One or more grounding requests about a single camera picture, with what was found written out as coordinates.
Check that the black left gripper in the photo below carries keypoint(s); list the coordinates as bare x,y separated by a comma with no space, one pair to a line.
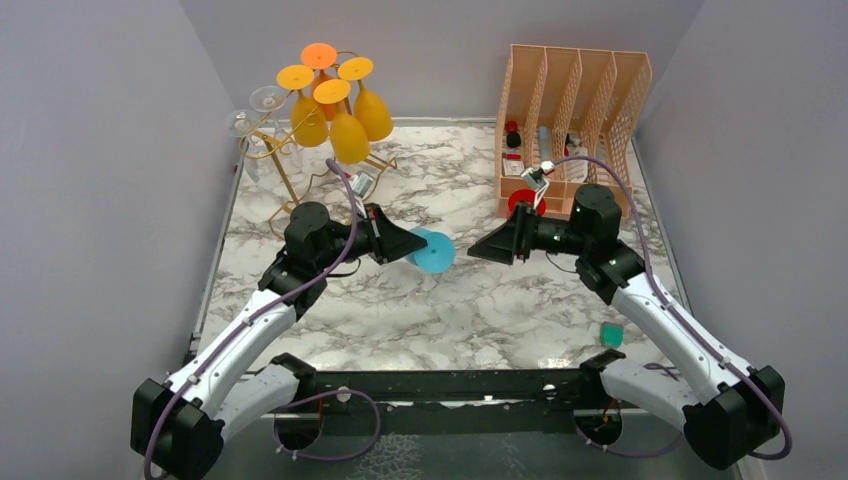
387,240

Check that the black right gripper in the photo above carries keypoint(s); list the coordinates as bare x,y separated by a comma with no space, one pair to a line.
514,237

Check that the blue plastic wine glass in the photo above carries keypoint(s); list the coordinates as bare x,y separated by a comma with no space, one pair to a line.
437,256

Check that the red plastic wine glass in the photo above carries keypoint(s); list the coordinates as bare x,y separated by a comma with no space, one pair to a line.
529,198

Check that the yellow front wine glass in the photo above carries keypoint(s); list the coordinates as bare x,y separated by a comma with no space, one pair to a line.
347,135

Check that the yellow wine glass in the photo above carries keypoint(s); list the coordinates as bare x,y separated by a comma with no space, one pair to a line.
347,135
307,118
369,108

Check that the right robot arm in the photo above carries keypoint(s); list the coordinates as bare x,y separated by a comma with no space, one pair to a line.
724,407

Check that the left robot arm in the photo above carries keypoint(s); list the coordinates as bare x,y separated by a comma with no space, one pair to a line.
182,424

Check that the yellow right wine glass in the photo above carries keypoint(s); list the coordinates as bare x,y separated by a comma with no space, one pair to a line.
369,108

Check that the yellow left wine glass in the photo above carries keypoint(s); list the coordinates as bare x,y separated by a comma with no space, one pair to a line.
307,118

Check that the clear rear wine glass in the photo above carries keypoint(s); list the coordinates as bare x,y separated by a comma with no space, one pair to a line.
268,102

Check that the clear wine glass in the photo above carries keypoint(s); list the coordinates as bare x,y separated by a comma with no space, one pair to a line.
268,102
242,124

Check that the clear front wine glass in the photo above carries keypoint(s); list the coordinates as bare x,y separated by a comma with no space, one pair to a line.
242,124

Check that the orange wine glass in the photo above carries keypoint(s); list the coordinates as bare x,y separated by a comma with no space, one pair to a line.
319,57

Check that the white red labelled box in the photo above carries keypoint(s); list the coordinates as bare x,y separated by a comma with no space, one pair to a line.
512,164

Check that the red black small bottle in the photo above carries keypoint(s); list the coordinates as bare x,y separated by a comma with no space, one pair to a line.
512,136

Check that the light blue tube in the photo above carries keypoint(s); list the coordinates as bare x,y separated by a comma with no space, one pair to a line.
544,144

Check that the peach plastic file organizer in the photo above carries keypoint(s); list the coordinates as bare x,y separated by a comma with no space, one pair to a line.
590,100

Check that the green small block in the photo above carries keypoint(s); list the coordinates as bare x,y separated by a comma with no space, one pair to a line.
611,335

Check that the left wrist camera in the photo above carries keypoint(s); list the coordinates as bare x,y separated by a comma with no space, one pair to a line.
361,183

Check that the gold wire glass rack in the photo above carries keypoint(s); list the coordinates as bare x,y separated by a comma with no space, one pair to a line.
376,165

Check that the black mounting rail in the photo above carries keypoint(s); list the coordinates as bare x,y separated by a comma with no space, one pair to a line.
444,402

